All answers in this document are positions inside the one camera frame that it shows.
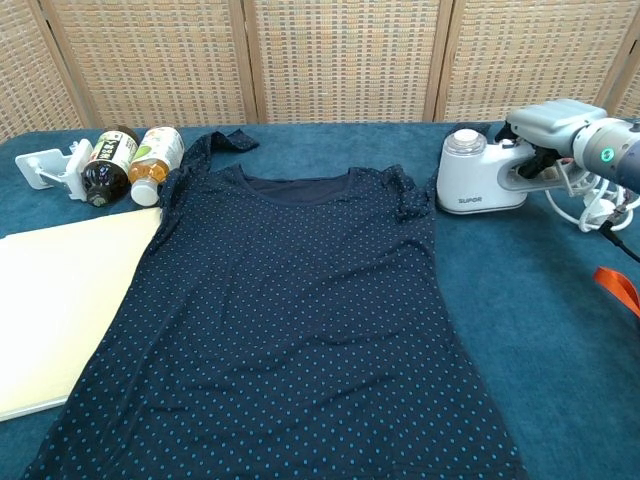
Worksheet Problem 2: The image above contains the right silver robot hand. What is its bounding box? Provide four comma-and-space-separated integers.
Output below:
493, 98, 609, 181

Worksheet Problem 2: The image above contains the white handheld garment steamer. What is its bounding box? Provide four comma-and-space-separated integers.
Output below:
434, 128, 556, 216

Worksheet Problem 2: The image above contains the white power cord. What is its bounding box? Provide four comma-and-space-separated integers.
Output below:
542, 169, 636, 234

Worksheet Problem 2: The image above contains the dark blue dotted shirt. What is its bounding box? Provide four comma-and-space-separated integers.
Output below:
22, 123, 529, 480

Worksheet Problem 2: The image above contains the teal table cloth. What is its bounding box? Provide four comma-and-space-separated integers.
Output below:
0, 119, 640, 480

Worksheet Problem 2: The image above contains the woven folding screen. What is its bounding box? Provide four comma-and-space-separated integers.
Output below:
0, 0, 640, 144

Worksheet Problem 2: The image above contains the amber tea bottle green label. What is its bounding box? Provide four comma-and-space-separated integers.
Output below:
127, 125, 186, 206

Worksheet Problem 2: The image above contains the dark tea bottle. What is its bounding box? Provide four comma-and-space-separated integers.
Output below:
81, 126, 140, 207

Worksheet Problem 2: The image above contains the cream paper folder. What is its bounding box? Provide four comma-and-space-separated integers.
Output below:
0, 206, 165, 423

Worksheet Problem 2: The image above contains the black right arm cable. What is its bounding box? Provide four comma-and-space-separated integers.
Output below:
598, 202, 640, 262

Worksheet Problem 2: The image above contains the orange lanyard strap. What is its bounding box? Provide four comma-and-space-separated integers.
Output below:
593, 266, 640, 320

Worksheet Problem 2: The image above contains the white plastic bracket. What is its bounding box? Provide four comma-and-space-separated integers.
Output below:
14, 139, 95, 202

